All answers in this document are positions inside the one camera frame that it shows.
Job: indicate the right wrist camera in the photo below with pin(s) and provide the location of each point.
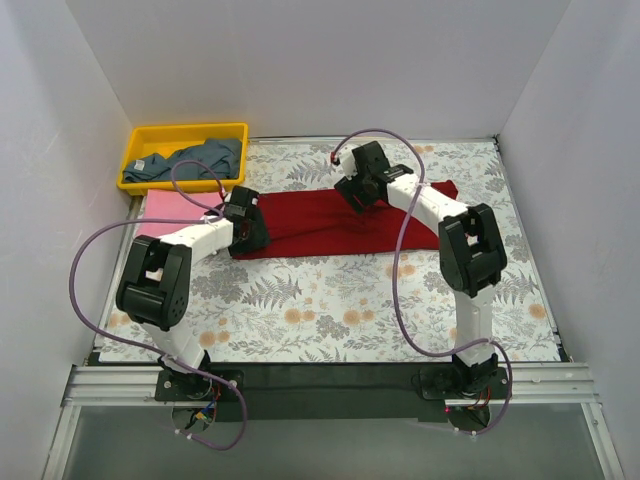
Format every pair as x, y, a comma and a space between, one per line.
344, 159

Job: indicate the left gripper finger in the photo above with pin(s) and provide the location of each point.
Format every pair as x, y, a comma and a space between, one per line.
260, 233
248, 248

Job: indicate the red t shirt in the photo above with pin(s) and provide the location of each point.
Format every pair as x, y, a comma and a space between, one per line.
321, 223

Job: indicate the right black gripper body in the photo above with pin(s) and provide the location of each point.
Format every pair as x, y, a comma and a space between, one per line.
353, 189

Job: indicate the yellow plastic bin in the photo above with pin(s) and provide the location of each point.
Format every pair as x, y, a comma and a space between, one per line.
166, 139

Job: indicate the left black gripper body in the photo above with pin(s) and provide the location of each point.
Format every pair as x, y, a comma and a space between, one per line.
251, 232

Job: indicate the grey-blue t shirt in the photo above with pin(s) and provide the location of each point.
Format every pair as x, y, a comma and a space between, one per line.
215, 158

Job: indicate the floral table mat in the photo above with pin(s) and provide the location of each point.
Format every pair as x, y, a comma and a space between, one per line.
340, 308

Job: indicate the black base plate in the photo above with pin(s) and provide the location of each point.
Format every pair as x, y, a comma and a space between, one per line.
334, 391

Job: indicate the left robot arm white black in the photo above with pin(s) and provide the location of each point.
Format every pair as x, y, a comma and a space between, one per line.
155, 284

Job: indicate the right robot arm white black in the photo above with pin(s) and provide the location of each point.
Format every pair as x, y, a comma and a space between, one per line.
471, 251

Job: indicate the folded pink t shirt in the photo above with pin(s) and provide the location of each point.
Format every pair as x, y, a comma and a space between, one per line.
167, 205

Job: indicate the aluminium frame rail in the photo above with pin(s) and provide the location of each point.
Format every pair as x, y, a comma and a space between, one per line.
125, 386

